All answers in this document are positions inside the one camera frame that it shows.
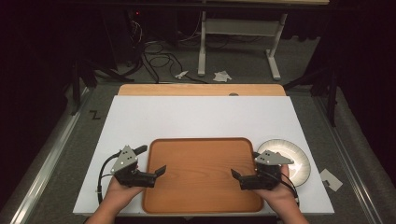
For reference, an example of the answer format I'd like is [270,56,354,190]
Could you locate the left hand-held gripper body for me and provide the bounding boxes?
[110,145,158,189]

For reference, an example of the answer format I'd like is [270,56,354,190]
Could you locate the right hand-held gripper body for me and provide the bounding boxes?
[239,150,295,191]

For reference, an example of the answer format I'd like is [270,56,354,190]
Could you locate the person's right hand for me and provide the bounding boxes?
[252,163,301,209]

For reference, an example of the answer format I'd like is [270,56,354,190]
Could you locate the person's left hand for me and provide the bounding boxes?
[104,176,146,207]

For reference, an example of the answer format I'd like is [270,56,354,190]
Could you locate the brown wooden tray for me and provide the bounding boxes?
[142,137,264,215]

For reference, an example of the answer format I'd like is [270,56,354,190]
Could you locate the white ribbed plate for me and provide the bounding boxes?
[257,138,312,188]

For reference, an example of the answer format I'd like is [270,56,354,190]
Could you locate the flat white paper piece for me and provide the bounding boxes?
[319,168,344,192]

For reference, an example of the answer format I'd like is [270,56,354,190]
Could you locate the white table board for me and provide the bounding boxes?
[72,95,335,217]

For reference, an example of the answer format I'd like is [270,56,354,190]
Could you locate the wooden table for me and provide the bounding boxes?
[117,83,287,97]

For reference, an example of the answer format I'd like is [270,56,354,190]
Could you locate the crumpled white paper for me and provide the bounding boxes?
[213,70,233,83]

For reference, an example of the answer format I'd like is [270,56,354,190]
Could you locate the black metal stand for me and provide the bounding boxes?
[282,66,341,128]
[69,57,136,117]

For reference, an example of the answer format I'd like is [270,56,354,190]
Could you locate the dark computer tower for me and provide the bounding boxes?
[102,7,148,71]

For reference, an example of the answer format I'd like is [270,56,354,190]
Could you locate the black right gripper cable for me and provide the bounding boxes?
[261,169,301,207]

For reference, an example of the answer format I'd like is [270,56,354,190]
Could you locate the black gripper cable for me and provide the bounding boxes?
[96,150,121,205]
[261,169,301,207]

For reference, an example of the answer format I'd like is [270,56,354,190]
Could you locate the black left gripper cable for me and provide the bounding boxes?
[96,150,121,205]

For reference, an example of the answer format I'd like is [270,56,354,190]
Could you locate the metal floor rail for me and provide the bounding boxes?
[312,96,386,224]
[8,88,94,224]

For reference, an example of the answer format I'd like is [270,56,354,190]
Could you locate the black floor cables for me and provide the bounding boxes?
[125,18,209,84]

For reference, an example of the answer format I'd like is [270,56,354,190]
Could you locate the white metal desk frame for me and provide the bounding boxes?
[197,10,289,81]

